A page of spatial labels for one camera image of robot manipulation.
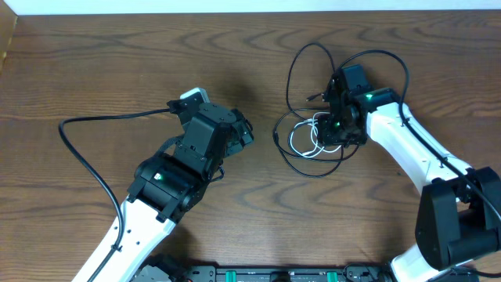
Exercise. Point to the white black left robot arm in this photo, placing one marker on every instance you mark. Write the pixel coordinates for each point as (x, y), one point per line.
(166, 186)

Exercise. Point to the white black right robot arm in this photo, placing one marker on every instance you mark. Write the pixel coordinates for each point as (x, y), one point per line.
(458, 218)

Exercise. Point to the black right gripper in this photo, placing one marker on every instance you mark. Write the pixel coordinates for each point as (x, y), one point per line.
(329, 128)

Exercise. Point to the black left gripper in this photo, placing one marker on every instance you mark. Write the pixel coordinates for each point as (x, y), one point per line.
(241, 130)

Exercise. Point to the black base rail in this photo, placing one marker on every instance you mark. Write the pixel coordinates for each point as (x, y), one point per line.
(353, 273)

